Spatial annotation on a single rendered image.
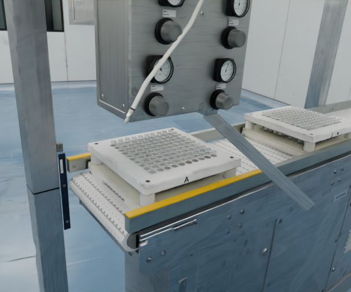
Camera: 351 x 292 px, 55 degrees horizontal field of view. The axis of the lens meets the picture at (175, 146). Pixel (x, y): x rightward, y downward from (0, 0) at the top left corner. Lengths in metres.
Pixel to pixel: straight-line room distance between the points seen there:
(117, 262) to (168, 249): 1.19
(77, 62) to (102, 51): 5.29
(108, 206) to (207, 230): 0.21
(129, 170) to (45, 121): 0.22
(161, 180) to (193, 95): 0.18
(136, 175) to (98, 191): 0.13
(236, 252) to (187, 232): 0.29
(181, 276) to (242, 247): 0.21
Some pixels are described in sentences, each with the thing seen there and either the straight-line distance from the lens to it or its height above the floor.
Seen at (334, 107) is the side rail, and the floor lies 0.87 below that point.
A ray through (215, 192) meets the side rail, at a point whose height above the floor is 0.87.
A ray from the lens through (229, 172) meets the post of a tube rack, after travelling 0.74.
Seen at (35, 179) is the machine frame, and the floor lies 0.85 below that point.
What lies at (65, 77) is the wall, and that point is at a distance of 5.81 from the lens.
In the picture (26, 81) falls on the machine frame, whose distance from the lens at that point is 0.74.
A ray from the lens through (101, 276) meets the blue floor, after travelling 1.79.
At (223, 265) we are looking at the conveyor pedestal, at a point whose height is 0.60.
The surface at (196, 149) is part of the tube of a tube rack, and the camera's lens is 0.74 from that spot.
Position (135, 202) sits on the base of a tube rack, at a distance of 0.64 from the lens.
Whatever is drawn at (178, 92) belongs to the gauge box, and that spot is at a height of 1.09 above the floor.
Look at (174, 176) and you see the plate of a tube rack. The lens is 0.63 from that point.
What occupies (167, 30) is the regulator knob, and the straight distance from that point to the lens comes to 0.45.
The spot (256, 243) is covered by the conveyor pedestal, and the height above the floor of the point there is 0.62.
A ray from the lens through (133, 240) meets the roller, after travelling 0.62.
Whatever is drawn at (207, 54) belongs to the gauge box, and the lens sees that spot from 0.52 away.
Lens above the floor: 1.20
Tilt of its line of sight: 21 degrees down
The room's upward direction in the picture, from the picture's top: 3 degrees clockwise
